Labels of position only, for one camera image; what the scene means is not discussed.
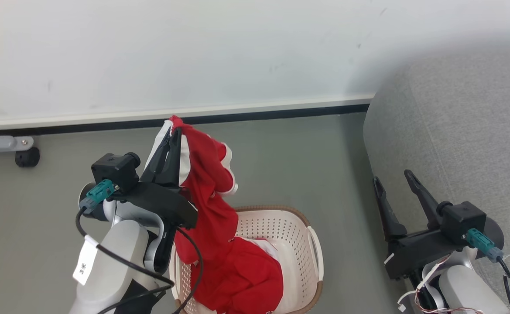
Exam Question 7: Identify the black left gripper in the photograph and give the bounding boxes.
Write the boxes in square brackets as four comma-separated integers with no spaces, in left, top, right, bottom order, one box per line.
[113,128,199,230]

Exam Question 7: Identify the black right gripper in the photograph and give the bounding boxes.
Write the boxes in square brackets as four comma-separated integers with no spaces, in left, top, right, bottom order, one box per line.
[373,170,470,280]

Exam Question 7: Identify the cream perforated laundry basket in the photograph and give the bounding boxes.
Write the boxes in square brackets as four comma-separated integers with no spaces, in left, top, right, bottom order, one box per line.
[169,205,325,314]

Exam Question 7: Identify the white paper label tag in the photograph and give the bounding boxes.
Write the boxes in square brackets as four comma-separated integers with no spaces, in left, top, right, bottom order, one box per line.
[72,235,99,287]

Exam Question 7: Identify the black cable teal connector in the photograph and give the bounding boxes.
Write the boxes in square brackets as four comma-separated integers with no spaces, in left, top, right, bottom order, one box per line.
[466,229,510,314]
[75,179,204,314]

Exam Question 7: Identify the right black cable teal connector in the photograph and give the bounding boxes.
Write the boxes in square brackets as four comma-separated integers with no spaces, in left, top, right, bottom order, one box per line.
[466,229,510,314]

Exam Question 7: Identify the grey leg with black caster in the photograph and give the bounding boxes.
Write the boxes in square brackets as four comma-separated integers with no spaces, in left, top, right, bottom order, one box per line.
[0,135,41,168]

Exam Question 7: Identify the red white sports jersey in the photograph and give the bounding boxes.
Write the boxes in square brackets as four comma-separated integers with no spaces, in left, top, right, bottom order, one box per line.
[145,115,240,266]

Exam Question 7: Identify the red sports shorts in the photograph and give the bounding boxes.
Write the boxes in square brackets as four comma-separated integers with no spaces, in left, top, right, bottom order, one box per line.
[192,237,284,314]

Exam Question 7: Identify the black skirting strip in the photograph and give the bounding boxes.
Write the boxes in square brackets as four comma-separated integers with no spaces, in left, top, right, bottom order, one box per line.
[0,104,370,136]

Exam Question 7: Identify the left black cable teal connector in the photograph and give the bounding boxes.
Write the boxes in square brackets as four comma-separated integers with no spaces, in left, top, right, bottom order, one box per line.
[75,179,204,314]

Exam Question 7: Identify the thin white red wire bundle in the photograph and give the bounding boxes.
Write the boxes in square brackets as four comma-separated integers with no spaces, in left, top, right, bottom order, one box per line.
[397,254,485,314]

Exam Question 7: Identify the grey fabric sofa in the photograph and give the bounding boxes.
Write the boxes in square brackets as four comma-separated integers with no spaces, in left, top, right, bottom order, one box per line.
[363,41,510,306]

